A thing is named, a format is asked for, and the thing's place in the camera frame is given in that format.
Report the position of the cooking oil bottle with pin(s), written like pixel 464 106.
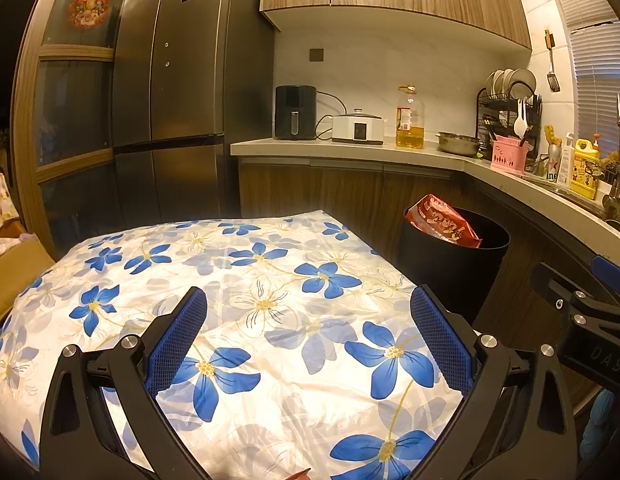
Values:
pixel 409 125

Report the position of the floral chair cover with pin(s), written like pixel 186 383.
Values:
pixel 2 202

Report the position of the dark wall socket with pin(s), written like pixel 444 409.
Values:
pixel 316 55

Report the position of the blue clothing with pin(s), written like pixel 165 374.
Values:
pixel 597 425

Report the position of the yellow detergent bottle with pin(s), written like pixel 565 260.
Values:
pixel 585 172

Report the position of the blue floral white cloth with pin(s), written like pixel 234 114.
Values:
pixel 290 310

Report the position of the white electric cooker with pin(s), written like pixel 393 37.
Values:
pixel 357 130

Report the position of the row of white dishes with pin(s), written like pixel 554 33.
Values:
pixel 512 82

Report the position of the pink utensil holder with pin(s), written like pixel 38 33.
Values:
pixel 507 157

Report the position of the mustard cushion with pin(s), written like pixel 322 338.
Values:
pixel 15 280

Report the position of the steel basin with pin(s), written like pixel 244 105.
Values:
pixel 457 145

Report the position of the red round door sticker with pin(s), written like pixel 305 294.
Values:
pixel 89 7

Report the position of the black trash bin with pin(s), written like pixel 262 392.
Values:
pixel 439 280

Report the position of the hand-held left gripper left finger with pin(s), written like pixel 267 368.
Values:
pixel 177 345

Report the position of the wooden lower cabinets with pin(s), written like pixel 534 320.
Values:
pixel 340 190

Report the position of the red printed snack bag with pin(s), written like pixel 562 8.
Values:
pixel 439 220

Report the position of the black dish rack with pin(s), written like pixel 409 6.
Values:
pixel 484 110

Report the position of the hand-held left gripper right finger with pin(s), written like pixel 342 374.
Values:
pixel 439 345

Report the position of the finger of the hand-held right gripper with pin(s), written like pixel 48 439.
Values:
pixel 609 269
pixel 562 292

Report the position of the pale stone countertop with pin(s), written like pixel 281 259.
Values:
pixel 315 147

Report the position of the silver drink can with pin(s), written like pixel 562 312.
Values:
pixel 553 165

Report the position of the black air fryer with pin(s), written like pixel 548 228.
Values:
pixel 295 112

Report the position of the dark steel refrigerator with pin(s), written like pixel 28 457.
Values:
pixel 190 85

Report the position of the white pump bottle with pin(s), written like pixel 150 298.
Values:
pixel 567 165

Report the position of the pale pink cloth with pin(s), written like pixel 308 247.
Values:
pixel 5 246

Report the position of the wooden glass-door cabinet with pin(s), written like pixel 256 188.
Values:
pixel 75 52

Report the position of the hanging slotted spatula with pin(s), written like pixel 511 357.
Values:
pixel 553 82

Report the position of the white window blind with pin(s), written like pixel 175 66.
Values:
pixel 597 60

